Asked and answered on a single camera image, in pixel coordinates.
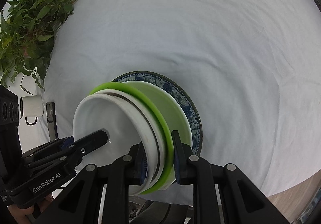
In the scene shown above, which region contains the large white bowl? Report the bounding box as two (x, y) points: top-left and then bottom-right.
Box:
(97, 89), (167, 189)

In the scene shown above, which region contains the white enamel mug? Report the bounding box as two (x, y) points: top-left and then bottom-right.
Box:
(20, 95), (46, 125)

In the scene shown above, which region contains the white deep plate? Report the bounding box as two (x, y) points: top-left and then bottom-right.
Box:
(123, 80), (193, 190)

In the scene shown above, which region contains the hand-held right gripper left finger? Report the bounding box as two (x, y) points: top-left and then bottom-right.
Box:
(44, 142), (151, 224)

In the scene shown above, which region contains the white tablecloth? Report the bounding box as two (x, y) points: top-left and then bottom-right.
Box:
(43, 0), (321, 206)

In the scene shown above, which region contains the blue patterned plate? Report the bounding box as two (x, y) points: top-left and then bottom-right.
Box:
(110, 71), (202, 157)

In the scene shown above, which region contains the small white bowl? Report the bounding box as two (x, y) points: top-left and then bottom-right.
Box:
(73, 94), (153, 195)

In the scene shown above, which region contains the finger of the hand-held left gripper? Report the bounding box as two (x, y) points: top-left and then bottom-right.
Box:
(64, 130), (110, 160)

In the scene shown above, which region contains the green leafy plant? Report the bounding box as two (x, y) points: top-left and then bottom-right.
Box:
(0, 0), (81, 94)

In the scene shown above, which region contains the dark cloth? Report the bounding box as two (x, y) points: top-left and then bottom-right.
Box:
(128, 195), (195, 224)

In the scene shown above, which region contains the black smartphone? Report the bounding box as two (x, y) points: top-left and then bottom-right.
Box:
(46, 102), (59, 140)

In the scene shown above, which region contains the green plastic bowl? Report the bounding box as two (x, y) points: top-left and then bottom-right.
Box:
(88, 82), (175, 194)

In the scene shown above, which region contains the person's left hand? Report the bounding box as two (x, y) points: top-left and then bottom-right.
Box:
(7, 192), (54, 224)

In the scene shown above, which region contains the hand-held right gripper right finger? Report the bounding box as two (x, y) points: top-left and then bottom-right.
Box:
(171, 131), (291, 224)

